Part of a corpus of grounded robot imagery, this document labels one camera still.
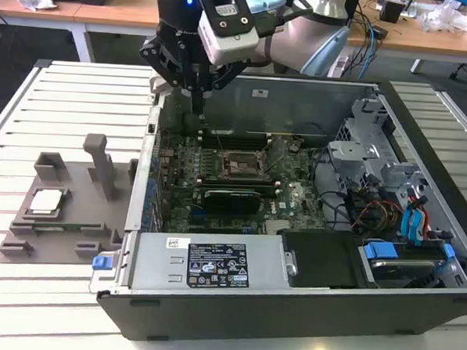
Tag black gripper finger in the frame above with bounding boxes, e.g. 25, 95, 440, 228
196, 57, 249, 120
137, 36, 201, 116

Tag silver CPU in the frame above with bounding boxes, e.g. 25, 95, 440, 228
27, 187, 71, 217

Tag CPU socket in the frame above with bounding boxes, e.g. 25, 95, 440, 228
217, 148, 269, 184

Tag grey case release latch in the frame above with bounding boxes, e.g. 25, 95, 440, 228
149, 74, 170, 95

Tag black RAM slot row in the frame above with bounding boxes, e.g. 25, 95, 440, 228
198, 126, 274, 153
195, 175, 279, 194

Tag wooden desk white legs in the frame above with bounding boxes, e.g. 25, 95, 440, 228
343, 0, 467, 78
0, 0, 162, 67

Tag green motherboard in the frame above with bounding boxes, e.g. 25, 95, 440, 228
148, 125, 336, 242

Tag black graphics card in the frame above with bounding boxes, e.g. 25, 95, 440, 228
192, 186, 263, 216

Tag metal drive cage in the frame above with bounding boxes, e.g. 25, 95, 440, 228
322, 94, 436, 233

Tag silver chipset heatsink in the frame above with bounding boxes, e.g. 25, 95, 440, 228
264, 218, 292, 236

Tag grey parts rack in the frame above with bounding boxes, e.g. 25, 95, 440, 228
0, 128, 141, 272

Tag black square container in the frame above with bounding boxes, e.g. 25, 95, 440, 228
378, 0, 404, 24

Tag silver power supply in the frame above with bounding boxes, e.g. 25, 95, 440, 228
128, 231, 293, 300

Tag black plastic cover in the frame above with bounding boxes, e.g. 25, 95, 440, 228
274, 226, 381, 293

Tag blue case latch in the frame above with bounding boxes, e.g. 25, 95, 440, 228
91, 255, 114, 272

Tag clear plastic bags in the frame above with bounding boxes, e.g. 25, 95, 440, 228
415, 0, 467, 36

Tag hard disk in blue carrier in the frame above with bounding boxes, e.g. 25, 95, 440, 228
355, 238, 457, 293

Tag black PC case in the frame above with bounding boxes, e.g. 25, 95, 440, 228
93, 64, 467, 350

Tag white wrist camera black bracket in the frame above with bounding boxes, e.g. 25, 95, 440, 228
195, 0, 262, 67

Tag blue hanging cable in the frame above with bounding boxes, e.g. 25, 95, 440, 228
361, 15, 380, 82

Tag black power wires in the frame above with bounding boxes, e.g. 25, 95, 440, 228
308, 147, 380, 234

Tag orange yellow power wires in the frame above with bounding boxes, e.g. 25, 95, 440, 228
350, 198, 405, 236

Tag blue disk wire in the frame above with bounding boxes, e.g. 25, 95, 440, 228
400, 205, 429, 247

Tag red disk wire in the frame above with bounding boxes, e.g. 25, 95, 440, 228
408, 195, 429, 242

